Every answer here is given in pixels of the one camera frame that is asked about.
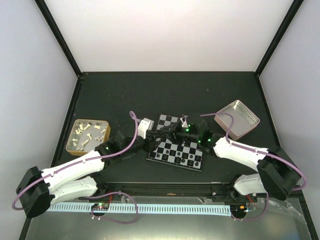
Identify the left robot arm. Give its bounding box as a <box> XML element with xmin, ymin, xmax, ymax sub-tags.
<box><xmin>12</xmin><ymin>124</ymin><xmax>164</xmax><ymax>219</ymax></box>

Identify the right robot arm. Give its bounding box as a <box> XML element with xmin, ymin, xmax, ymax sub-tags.
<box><xmin>168</xmin><ymin>117</ymin><xmax>302</xmax><ymax>202</ymax></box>

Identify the gold tin with white pieces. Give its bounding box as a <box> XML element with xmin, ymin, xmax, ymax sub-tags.
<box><xmin>65</xmin><ymin>119</ymin><xmax>111</xmax><ymax>156</ymax></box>

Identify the black and white chessboard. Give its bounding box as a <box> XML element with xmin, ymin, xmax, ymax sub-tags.
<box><xmin>147</xmin><ymin>114</ymin><xmax>210</xmax><ymax>172</ymax></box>

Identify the pink metal tin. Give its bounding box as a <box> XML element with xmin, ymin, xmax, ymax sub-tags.
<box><xmin>214</xmin><ymin>100</ymin><xmax>260</xmax><ymax>141</ymax></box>

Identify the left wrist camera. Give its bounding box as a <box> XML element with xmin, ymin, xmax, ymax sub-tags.
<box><xmin>137</xmin><ymin>118</ymin><xmax>154</xmax><ymax>139</ymax></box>

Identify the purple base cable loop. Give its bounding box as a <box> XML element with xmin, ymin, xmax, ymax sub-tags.
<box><xmin>90</xmin><ymin>191</ymin><xmax>139</xmax><ymax>225</ymax></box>

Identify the white slotted cable duct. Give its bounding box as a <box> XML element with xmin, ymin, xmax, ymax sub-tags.
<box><xmin>47</xmin><ymin>202</ymin><xmax>231</xmax><ymax>217</ymax></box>

